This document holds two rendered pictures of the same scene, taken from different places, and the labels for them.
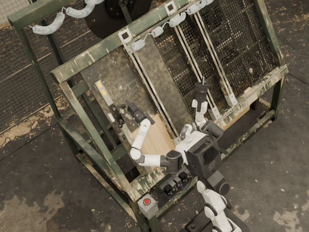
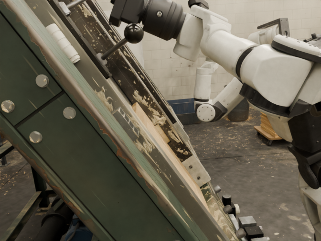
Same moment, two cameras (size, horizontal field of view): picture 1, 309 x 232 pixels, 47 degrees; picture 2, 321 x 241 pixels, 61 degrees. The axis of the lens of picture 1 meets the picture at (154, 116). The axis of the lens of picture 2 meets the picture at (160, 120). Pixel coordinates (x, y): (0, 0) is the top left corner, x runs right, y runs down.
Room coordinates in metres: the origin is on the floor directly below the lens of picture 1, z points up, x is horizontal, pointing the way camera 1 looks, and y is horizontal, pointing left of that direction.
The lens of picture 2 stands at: (1.55, 0.74, 1.41)
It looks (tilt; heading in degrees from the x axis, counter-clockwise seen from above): 14 degrees down; 300
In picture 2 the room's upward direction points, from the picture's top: 4 degrees counter-clockwise
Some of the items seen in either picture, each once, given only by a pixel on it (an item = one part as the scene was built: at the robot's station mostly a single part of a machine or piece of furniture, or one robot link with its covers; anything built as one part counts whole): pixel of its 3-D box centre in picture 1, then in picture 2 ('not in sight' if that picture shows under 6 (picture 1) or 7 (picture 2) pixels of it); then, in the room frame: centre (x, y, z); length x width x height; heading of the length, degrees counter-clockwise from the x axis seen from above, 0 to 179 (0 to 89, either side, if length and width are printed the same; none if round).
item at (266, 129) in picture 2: not in sight; (277, 125); (2.00, -3.43, 0.20); 0.61 x 0.53 x 0.40; 121
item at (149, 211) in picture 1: (148, 206); not in sight; (1.43, 0.20, 0.84); 0.12 x 0.12 x 0.18; 33
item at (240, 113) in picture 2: not in sight; (238, 102); (2.82, -4.44, 0.33); 0.52 x 0.51 x 0.65; 121
